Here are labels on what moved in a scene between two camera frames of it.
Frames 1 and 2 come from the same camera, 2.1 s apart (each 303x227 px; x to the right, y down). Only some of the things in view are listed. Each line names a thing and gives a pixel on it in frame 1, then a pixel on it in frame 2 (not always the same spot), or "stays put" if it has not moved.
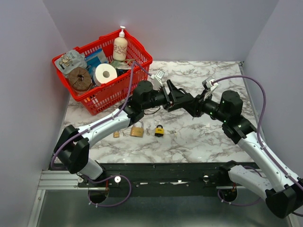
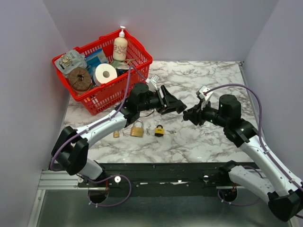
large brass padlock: [137, 132] stays put
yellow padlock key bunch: [173, 132] stays put
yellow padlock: [159, 131] stays put
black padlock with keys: [188, 93] to [187, 116]
